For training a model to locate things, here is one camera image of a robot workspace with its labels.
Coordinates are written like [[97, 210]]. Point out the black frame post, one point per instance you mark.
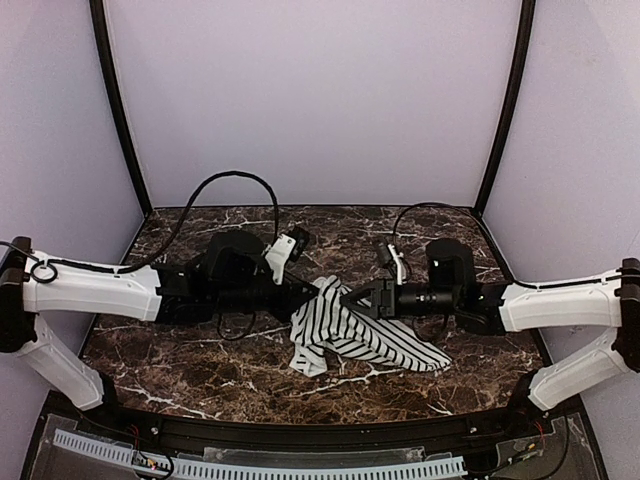
[[117, 108], [512, 90]]

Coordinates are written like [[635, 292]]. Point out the white slotted cable duct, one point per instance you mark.
[[226, 463]]

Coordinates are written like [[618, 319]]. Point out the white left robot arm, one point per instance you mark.
[[237, 273]]

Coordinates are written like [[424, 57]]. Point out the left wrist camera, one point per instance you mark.
[[287, 247]]

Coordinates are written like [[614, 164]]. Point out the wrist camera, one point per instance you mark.
[[287, 247], [391, 260]]

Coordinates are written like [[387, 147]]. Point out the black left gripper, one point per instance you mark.
[[280, 295]]

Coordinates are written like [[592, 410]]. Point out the black front table rail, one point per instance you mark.
[[471, 432]]

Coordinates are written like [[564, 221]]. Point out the black left frame post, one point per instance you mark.
[[117, 108]]

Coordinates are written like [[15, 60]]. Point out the black right frame post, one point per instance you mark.
[[512, 90]]

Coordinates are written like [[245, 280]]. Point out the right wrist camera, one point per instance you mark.
[[391, 260]]

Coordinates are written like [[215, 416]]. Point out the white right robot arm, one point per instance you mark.
[[610, 300]]

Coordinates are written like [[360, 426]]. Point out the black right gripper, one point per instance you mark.
[[386, 298]]

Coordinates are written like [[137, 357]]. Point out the striped black white garment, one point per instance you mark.
[[323, 324]]

